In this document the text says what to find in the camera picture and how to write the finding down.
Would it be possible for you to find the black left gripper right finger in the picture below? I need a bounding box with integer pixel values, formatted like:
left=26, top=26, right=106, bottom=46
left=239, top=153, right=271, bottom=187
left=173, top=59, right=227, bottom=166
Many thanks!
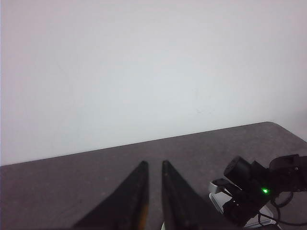
left=162, top=161, right=236, bottom=230

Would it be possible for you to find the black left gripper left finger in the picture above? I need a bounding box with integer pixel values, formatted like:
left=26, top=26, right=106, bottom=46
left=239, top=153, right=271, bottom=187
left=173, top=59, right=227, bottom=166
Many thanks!
left=73, top=161, right=149, bottom=230

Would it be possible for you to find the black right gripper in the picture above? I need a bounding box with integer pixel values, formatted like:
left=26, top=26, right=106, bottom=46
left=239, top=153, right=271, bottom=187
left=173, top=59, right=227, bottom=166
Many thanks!
left=222, top=156, right=276, bottom=227

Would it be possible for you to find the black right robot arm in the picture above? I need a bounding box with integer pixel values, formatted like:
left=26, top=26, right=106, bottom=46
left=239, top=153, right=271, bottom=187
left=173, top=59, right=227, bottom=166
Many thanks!
left=223, top=154, right=307, bottom=227

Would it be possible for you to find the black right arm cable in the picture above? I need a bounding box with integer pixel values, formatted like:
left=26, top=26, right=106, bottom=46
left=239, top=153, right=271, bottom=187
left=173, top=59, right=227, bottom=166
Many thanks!
left=258, top=190, right=307, bottom=227

